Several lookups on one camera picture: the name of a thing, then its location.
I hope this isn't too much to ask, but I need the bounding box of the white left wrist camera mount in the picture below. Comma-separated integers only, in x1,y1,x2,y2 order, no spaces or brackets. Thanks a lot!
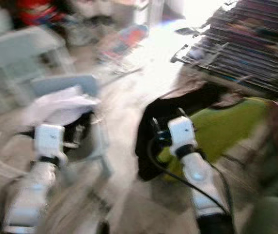
34,124,67,164

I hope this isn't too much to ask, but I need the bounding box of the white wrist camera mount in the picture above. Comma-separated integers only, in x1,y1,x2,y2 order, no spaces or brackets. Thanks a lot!
34,124,67,164
167,116,199,156

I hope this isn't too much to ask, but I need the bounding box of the pink wire clothes hanger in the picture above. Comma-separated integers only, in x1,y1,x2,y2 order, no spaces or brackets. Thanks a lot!
265,99,278,147

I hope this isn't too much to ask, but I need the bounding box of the black shirt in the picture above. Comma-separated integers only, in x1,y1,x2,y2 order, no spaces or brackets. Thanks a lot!
134,85,228,182

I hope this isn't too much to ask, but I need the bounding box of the colourful baby bouncer seat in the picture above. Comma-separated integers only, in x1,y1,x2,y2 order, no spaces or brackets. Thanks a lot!
97,24,150,69

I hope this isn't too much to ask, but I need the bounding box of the small pale child table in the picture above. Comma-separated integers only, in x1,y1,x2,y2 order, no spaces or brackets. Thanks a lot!
0,26,67,106

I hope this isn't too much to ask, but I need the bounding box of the white printed shirt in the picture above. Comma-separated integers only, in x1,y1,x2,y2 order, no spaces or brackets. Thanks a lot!
21,86,101,129

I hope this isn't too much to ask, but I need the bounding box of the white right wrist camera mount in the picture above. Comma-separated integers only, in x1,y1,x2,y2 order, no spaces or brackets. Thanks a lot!
167,116,199,156

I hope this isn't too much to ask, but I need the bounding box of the black metal drying rack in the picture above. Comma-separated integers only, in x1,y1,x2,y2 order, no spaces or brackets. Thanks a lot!
170,0,278,101

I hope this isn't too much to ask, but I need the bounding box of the lime green shirt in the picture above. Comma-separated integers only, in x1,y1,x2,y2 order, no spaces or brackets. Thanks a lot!
158,97,274,181

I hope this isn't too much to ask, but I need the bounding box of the red printed bag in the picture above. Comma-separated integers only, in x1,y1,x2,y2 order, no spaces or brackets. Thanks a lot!
14,0,67,28

